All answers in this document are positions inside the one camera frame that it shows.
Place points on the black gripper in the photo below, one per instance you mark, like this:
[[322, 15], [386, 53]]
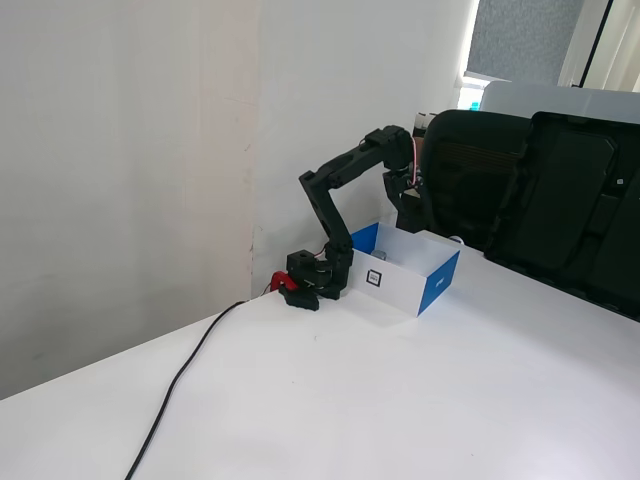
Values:
[[391, 188]]

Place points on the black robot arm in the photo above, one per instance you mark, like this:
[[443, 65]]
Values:
[[330, 210]]

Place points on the blue and white cardboard box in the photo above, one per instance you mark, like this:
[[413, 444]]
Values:
[[390, 285]]

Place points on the gray plastic object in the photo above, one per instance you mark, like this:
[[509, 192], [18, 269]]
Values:
[[456, 240]]

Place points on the black mesh office chair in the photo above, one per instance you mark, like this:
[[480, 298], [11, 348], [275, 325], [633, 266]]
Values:
[[465, 175]]

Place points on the small blue white object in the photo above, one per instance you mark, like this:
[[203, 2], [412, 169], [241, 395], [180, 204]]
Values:
[[473, 105]]

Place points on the red table clamp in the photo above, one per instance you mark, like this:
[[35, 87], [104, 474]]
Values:
[[279, 279]]

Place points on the black plastic hard case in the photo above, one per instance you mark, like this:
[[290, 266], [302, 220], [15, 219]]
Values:
[[565, 210]]

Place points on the translucent plastic storage bin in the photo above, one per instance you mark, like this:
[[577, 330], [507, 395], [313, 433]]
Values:
[[550, 100]]

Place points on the gray window blind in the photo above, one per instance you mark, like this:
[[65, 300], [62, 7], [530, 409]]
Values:
[[520, 35]]

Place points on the white window frame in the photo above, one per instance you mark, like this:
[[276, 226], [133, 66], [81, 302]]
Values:
[[580, 50]]

